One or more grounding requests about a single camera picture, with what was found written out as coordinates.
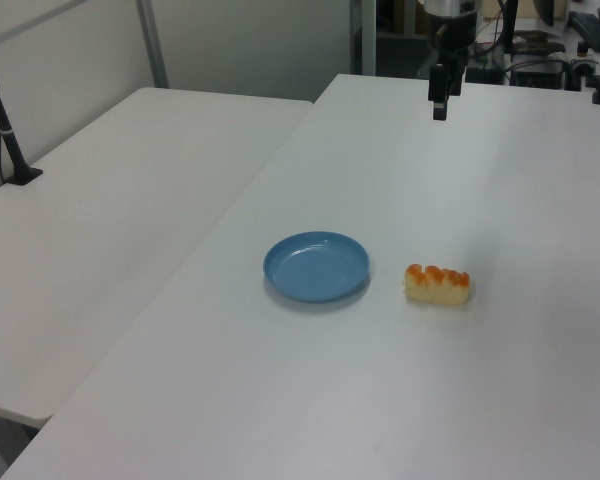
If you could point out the toy bread with orange topping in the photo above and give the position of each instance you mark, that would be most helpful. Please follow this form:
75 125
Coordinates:
437 287

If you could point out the dark brown flat object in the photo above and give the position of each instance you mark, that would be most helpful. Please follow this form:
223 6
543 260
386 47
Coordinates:
540 46

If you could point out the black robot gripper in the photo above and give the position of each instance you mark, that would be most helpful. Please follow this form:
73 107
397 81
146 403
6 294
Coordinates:
452 32

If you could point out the black vertical pole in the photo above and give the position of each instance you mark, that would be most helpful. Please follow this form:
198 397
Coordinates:
510 25

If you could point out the blue round plate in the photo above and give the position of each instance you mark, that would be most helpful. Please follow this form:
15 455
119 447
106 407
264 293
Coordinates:
316 267

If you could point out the black camera stand pole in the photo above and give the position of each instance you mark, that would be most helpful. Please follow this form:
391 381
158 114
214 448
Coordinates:
2 127

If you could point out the black monitor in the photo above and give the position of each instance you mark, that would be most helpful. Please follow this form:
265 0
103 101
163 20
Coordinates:
544 11

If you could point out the dark metal shelf frame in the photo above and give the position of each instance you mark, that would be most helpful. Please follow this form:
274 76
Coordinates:
364 35

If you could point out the black electronics box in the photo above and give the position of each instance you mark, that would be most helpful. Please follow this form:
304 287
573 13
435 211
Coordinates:
537 76

